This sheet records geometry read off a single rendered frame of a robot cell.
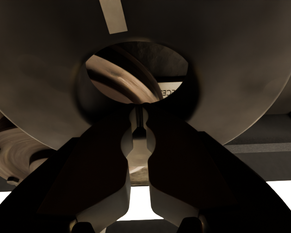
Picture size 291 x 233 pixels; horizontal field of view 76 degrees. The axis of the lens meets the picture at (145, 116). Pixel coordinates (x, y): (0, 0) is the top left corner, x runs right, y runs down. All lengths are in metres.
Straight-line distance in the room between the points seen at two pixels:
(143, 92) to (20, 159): 0.28
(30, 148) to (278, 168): 9.11
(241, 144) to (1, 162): 5.55
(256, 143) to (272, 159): 3.52
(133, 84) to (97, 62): 0.07
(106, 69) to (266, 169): 8.78
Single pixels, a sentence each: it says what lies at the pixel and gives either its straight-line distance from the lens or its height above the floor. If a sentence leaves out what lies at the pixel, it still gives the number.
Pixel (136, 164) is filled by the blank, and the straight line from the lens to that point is 0.16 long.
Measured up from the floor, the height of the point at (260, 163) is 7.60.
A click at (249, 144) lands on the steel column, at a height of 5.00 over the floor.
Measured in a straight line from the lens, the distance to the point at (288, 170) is 9.43.
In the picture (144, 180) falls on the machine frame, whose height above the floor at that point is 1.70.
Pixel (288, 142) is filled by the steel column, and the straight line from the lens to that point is 6.43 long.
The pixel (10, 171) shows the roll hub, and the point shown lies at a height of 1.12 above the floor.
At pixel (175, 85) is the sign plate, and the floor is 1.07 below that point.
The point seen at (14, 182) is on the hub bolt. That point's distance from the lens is 0.52.
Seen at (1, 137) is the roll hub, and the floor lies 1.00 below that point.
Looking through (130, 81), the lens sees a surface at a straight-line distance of 0.35.
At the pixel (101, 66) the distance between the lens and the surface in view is 0.33.
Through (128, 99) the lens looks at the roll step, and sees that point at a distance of 0.35.
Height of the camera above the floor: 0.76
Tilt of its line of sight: 46 degrees up
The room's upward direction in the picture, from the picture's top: 178 degrees clockwise
